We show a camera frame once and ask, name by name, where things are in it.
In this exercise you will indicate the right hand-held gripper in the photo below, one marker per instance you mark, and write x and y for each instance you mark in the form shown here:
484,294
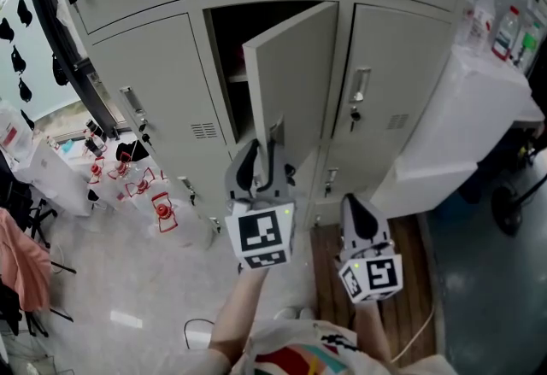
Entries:
380,275

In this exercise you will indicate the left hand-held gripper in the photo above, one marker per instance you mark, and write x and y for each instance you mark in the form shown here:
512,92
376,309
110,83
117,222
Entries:
258,232

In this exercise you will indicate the grey locker door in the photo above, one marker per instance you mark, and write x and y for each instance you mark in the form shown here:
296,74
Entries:
295,66

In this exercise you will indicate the grey metal locker cabinet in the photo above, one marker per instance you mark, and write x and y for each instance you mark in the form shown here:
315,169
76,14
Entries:
154,74

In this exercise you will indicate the person's right forearm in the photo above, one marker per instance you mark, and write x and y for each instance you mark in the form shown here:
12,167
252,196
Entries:
369,330

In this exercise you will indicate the person's left forearm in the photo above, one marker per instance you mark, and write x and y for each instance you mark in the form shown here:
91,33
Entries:
235,313

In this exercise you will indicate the brown wooden step platform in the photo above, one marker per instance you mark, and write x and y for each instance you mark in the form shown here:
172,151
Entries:
416,236

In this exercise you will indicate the person's left white shoe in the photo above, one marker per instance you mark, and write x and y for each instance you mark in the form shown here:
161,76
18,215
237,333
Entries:
284,313

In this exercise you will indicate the black bag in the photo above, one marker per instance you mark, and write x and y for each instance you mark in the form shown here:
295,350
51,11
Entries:
132,151

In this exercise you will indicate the person's white patterned shirt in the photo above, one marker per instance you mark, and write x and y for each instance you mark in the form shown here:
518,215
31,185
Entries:
299,358

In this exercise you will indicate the large white foam box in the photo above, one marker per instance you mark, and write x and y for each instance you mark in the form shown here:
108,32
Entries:
453,117

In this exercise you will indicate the white table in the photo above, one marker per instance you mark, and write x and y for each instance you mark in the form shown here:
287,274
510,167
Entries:
527,115

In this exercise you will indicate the black folding stand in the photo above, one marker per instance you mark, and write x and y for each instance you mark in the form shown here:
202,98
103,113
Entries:
40,217

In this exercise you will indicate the clear plastic water bottle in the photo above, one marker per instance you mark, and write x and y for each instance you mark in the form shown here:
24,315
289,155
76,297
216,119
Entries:
480,23

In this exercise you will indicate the black framed window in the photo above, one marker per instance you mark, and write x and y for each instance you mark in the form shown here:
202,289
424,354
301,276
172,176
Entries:
40,66

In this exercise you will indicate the red label plastic bottle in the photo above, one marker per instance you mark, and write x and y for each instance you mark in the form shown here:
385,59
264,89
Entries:
506,33

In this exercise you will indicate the clear bag red label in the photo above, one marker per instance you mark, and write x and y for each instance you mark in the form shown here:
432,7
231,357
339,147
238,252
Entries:
13,134

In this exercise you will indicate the pink cloth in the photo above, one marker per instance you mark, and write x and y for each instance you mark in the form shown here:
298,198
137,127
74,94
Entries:
21,262

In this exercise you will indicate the green label plastic bottle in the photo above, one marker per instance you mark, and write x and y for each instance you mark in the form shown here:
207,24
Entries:
529,42

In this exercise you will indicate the group of black window decals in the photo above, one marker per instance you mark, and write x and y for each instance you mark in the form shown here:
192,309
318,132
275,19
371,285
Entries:
24,12

